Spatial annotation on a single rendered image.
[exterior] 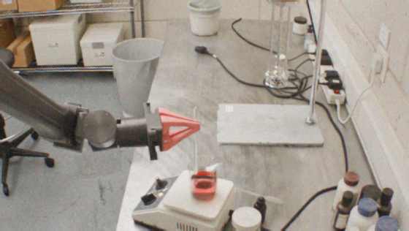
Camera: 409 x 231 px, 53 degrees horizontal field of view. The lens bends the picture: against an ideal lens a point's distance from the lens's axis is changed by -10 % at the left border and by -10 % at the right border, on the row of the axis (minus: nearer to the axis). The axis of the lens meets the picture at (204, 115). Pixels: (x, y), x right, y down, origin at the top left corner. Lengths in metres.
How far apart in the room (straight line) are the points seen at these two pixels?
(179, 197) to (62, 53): 2.34
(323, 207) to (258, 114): 0.41
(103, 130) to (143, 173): 0.42
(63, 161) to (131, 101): 0.53
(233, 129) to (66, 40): 2.03
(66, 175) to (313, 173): 1.51
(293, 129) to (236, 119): 0.17
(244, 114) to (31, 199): 1.31
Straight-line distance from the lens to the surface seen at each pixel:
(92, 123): 0.74
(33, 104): 0.65
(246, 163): 1.16
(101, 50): 3.04
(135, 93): 2.56
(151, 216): 0.96
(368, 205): 0.93
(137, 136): 0.80
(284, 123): 1.30
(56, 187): 2.31
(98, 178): 2.31
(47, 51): 3.20
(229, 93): 1.45
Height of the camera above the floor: 1.48
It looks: 33 degrees down
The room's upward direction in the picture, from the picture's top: straight up
